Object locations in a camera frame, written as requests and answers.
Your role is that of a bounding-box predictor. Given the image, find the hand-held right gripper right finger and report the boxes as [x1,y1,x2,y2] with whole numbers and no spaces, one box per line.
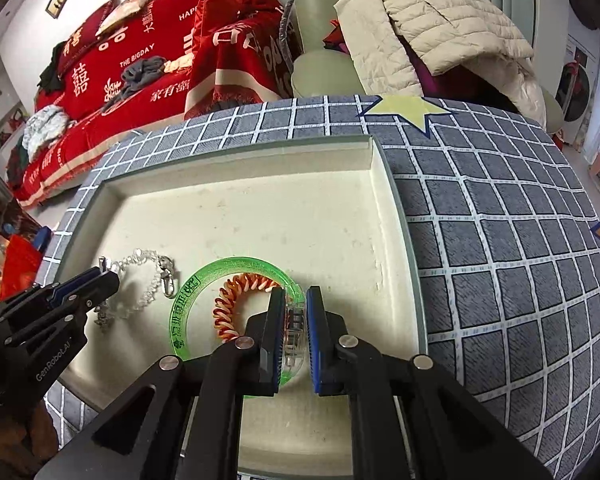
[306,285,556,480]

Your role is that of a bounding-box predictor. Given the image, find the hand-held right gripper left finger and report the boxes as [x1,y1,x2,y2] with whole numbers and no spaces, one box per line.
[32,287,287,480]

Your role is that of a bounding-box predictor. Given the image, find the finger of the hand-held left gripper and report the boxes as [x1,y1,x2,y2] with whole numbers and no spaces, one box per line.
[0,266,110,311]
[0,271,121,346]

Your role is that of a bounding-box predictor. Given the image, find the silver chain bracelet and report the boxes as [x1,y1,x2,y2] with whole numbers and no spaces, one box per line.
[94,247,180,331]

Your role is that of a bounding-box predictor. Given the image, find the orange white spiral hair tie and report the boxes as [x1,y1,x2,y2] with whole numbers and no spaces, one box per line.
[209,274,276,346]

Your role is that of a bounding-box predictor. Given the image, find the green translucent bangle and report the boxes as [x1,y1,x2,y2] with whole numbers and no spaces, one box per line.
[169,256,311,398]

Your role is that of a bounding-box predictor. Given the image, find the white shallow tray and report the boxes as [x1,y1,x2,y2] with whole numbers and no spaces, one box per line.
[60,134,428,480]

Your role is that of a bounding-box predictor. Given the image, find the person's left forearm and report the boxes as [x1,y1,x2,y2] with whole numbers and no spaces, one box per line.
[0,400,58,478]

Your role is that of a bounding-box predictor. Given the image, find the red paper bag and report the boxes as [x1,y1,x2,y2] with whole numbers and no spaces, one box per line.
[0,234,43,301]

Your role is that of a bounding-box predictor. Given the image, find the dark green garment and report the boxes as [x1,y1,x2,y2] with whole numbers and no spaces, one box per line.
[7,140,31,186]

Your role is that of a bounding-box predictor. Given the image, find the pale knitted garment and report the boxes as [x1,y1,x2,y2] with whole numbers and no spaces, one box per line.
[22,105,71,153]

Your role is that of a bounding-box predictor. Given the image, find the grey checked tablecloth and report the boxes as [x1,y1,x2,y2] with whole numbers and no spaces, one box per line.
[39,94,600,480]

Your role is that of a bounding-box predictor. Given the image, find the grey garment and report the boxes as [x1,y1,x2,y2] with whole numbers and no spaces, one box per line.
[102,55,168,111]

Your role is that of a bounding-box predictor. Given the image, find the black garment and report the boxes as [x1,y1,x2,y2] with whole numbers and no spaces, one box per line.
[39,41,68,93]

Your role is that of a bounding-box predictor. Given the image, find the peach cloth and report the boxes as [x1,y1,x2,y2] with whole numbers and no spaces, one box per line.
[164,55,196,74]

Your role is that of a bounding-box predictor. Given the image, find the red cushion with characters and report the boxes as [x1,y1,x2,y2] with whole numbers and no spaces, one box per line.
[55,0,122,77]

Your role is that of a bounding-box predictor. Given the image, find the green armchair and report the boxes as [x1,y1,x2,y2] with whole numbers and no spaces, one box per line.
[290,0,566,131]

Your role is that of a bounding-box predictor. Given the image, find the photo printed pillow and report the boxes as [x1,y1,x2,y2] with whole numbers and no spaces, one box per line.
[96,0,162,36]

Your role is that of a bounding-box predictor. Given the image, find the purple garment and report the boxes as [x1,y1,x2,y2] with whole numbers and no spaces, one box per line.
[400,35,486,97]

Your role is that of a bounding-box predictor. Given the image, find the red fringed cushion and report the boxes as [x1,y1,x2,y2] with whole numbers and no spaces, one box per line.
[191,0,246,61]

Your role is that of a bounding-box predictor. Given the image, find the red garment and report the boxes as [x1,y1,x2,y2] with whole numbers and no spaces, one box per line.
[322,19,352,55]

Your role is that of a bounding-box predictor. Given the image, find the grey gooseneck phone holder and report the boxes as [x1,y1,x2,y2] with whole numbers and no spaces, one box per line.
[279,0,315,98]

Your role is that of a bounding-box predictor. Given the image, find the beige down jacket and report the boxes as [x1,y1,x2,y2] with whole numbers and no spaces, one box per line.
[334,0,548,128]

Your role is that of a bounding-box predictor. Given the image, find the white stacked washer dryer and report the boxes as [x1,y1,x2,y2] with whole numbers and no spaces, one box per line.
[554,20,600,126]

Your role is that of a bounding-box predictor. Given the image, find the unframed wall photo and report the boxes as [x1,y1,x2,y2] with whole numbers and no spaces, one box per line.
[0,101,31,150]

